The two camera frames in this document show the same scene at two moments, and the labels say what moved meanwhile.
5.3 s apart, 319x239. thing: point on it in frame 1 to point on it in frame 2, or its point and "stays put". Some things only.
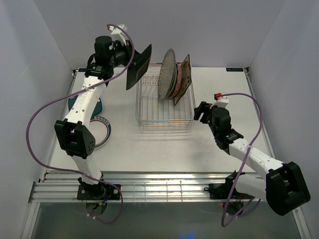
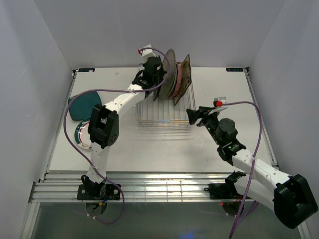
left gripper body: x=122 y=55 to x=161 y=73
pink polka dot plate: x=179 y=80 stays put
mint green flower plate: x=174 y=86 stays put
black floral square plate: x=138 y=66 to x=156 y=92
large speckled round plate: x=167 y=73 stays put
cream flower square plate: x=186 y=79 stays put
